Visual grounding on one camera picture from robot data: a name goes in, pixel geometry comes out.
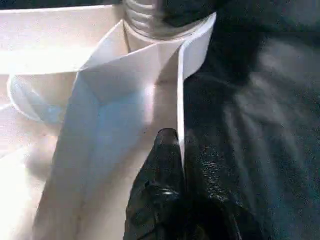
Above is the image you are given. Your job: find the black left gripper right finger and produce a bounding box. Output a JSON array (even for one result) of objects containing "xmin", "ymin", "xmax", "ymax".
[{"xmin": 184, "ymin": 144, "xmax": 267, "ymax": 240}]

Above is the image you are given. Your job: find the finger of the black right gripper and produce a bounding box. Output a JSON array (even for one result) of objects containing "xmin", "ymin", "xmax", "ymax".
[{"xmin": 161, "ymin": 0, "xmax": 222, "ymax": 29}]

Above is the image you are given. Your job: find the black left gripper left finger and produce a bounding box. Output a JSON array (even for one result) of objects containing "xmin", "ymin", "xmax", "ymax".
[{"xmin": 122, "ymin": 128, "xmax": 187, "ymax": 240}]

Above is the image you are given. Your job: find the white plastic table leg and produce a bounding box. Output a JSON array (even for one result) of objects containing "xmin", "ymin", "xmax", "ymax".
[{"xmin": 122, "ymin": 0, "xmax": 202, "ymax": 42}]

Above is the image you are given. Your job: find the white plastic table top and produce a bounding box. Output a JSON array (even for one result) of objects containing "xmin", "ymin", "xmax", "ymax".
[{"xmin": 0, "ymin": 5, "xmax": 219, "ymax": 240}]

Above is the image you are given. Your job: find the black work mat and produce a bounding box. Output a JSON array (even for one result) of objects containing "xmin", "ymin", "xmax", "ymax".
[{"xmin": 181, "ymin": 0, "xmax": 320, "ymax": 240}]

